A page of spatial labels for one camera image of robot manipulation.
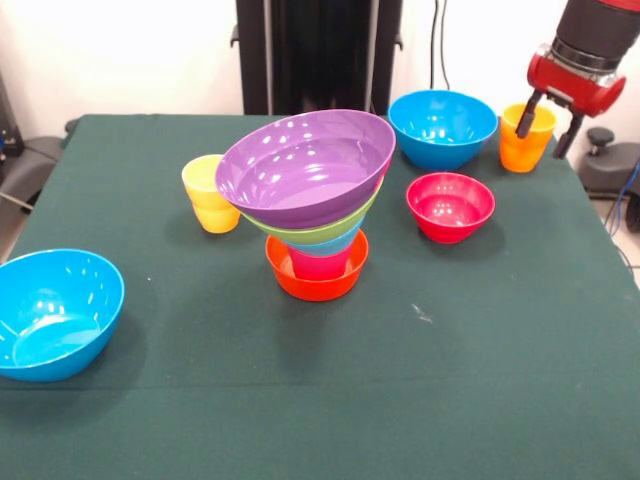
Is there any blue cable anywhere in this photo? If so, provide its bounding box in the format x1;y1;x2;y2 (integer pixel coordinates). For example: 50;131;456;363
605;159;640;236

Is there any orange bowl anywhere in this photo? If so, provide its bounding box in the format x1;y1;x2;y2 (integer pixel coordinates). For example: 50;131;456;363
264;227;370;303

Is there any orange cup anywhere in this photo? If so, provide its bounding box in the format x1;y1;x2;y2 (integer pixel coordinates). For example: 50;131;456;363
499;103;558;174

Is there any small blue bowl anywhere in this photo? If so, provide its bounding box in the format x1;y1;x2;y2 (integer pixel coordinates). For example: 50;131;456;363
284;227;367;259

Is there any black stand base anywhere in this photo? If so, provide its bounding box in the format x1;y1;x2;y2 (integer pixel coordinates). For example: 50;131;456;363
578;126;640;201

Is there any crimson cup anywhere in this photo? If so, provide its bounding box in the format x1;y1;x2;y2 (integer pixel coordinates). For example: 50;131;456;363
287;245;354;281

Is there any black wall cable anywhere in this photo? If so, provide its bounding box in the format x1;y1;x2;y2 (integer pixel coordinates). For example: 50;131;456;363
429;0;452;91

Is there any yellow cup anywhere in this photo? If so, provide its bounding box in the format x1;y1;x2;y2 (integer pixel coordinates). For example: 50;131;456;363
181;154;242;235

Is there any black equipment box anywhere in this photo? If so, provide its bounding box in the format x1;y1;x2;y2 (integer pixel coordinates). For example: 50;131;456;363
0;69;25;174

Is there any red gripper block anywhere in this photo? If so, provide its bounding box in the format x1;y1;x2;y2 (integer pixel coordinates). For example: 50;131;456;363
516;43;628;160

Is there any large purple bowl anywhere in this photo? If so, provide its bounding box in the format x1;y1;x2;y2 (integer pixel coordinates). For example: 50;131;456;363
214;108;397;231

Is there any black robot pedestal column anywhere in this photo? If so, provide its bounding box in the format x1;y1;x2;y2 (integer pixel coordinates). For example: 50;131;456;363
230;0;404;117

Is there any crimson small bowl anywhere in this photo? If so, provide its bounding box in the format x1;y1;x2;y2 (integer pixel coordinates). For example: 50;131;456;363
405;171;497;245

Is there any large green bowl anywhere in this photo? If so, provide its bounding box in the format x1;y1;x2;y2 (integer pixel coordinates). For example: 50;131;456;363
239;174;387;246

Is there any grey stand base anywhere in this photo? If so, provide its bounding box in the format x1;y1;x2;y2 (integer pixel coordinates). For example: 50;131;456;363
0;135;64;211

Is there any large blue bowl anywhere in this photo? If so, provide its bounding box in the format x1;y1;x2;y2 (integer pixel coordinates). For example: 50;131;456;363
387;89;499;172
0;248;126;384

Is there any dark green tablecloth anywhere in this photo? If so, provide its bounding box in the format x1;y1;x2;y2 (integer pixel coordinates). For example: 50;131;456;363
0;113;640;480

